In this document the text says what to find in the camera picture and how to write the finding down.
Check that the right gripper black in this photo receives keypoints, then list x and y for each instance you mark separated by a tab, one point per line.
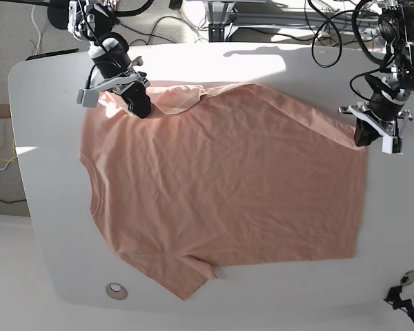
112	59

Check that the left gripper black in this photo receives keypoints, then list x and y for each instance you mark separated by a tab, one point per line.
385	103

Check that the pink T-shirt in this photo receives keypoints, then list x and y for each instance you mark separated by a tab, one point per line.
233	175

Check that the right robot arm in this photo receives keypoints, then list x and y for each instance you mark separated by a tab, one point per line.
88	20

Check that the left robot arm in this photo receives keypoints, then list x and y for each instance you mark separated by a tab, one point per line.
396	27

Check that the black round stand base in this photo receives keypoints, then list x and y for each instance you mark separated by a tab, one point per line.
57	13

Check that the silver table grommet right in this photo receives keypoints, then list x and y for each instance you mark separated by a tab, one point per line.
407	278

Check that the silver table grommet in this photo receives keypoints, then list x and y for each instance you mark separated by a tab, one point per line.
407	278
116	291

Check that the black clamp on table edge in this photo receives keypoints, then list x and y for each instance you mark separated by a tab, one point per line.
394	299

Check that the silver table grommet left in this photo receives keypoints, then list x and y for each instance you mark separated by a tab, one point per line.
116	291

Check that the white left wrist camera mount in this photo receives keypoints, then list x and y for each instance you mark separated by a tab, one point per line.
391	131

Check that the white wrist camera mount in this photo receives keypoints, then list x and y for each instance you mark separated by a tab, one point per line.
391	131
121	84

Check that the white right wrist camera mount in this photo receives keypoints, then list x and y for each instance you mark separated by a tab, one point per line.
121	84

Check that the black table leg bracket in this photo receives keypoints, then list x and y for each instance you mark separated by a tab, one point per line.
216	32

